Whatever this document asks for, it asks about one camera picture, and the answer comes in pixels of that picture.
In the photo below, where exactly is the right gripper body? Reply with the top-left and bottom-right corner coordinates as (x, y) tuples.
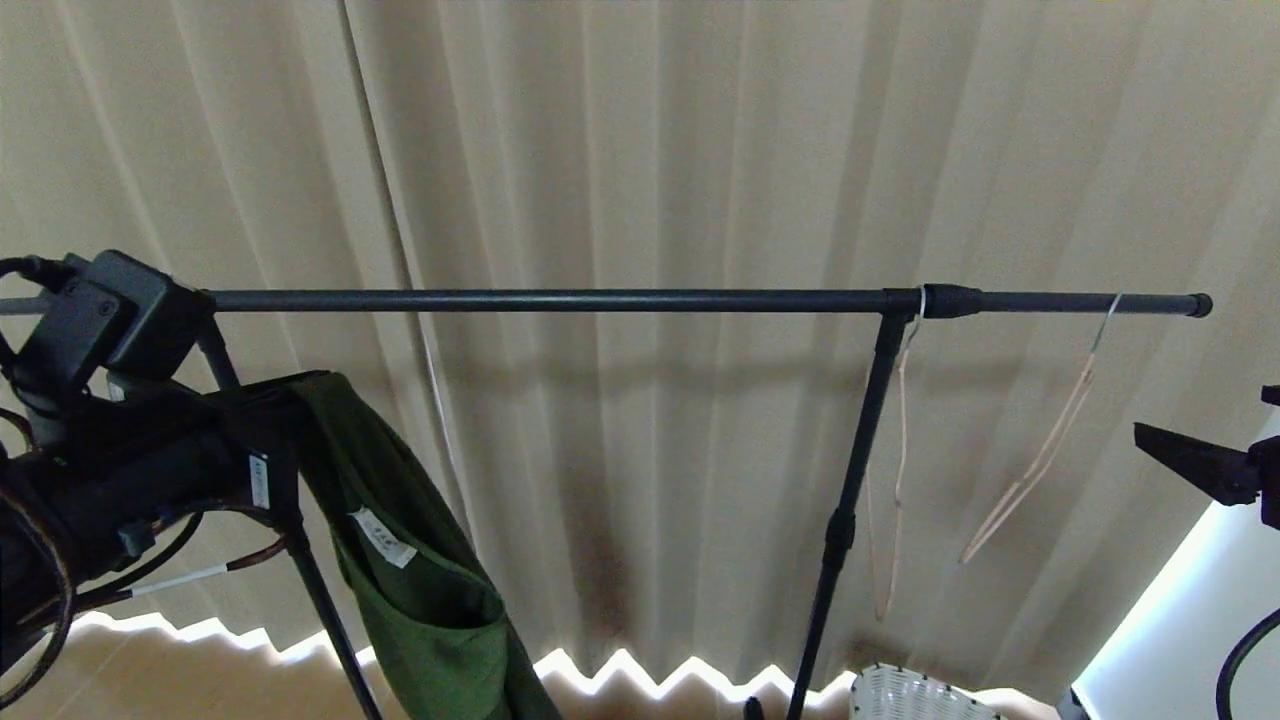
(1248, 384), (1280, 532)

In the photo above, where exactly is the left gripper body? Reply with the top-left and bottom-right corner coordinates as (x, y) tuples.
(28, 384), (307, 563)

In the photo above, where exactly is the green printed shirt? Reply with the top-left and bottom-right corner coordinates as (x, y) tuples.
(289, 371), (562, 720)

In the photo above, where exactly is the pink clothes hanger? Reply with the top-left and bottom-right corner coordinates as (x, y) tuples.
(864, 290), (927, 624)
(959, 293), (1124, 567)

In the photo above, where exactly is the white laundry basket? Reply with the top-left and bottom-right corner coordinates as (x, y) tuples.
(849, 663), (1002, 720)

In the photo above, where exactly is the black clothes rack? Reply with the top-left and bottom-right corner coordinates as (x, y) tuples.
(0, 284), (1215, 720)

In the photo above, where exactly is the beige curtain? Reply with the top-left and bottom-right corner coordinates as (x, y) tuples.
(0, 0), (1280, 701)

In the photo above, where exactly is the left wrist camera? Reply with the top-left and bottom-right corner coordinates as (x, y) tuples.
(0, 249), (217, 403)

